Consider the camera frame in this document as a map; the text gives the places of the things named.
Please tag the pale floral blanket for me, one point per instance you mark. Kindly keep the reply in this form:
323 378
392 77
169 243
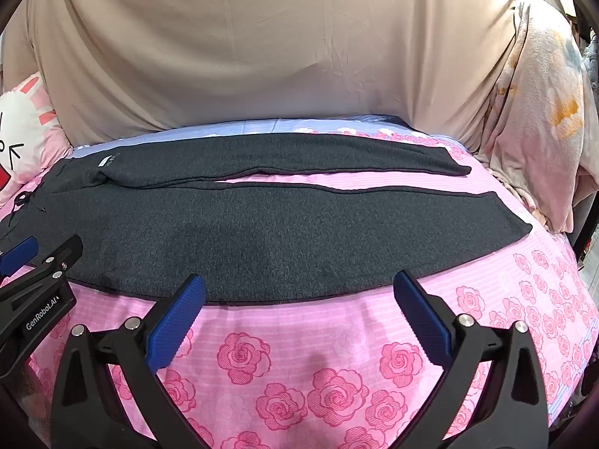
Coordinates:
538 103

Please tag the beige cloth cover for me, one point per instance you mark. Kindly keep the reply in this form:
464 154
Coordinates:
234 32

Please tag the pink rose bed sheet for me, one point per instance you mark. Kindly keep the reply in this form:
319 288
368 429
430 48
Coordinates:
281 360

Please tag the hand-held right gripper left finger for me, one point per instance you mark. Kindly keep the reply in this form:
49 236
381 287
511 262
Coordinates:
180 318

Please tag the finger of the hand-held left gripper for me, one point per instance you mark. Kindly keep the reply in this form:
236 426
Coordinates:
18 253
56 262

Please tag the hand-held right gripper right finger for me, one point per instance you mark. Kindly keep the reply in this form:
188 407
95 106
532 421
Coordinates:
423 322

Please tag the dark grey pants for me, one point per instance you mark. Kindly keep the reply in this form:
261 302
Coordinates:
234 224

